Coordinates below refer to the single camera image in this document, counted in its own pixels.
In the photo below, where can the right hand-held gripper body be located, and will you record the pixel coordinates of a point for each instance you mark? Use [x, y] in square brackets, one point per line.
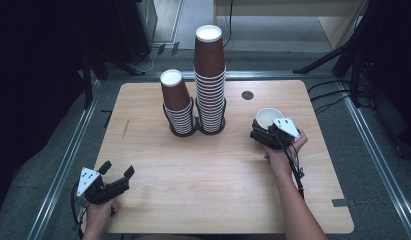
[271, 138]

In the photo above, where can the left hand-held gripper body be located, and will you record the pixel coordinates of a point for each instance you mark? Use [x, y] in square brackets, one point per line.
[101, 191]

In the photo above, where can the brown paper cup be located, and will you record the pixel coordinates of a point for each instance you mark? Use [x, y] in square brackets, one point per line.
[267, 116]

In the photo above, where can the tall stack of brown cups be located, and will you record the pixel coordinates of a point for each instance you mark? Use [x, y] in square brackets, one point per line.
[209, 86]

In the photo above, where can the person's right hand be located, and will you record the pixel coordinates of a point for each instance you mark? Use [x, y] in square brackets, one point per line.
[281, 158]

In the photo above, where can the person's left hand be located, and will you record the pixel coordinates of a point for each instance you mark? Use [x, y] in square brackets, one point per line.
[99, 216]

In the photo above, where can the black round table grommet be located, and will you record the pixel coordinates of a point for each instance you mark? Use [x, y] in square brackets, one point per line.
[247, 95]

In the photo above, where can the short stack of brown cups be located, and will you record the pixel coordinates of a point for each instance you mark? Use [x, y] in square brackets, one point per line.
[175, 96]

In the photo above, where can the black metal stand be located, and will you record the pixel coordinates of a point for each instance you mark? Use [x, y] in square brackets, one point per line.
[88, 80]

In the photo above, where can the grey tape strip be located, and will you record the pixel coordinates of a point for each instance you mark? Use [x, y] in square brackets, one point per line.
[341, 202]

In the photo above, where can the black tripod stand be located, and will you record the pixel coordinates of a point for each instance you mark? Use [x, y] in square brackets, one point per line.
[326, 58]

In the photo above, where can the dark curtain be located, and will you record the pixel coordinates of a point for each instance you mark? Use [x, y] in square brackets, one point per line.
[33, 83]
[396, 66]

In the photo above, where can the light wooden cabinet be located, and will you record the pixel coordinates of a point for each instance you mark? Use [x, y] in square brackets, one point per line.
[336, 23]

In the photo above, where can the dark computer tower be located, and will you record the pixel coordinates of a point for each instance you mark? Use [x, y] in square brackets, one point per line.
[134, 30]

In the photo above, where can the metal floor rail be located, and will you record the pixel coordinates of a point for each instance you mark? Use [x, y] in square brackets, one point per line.
[68, 163]
[259, 75]
[376, 153]

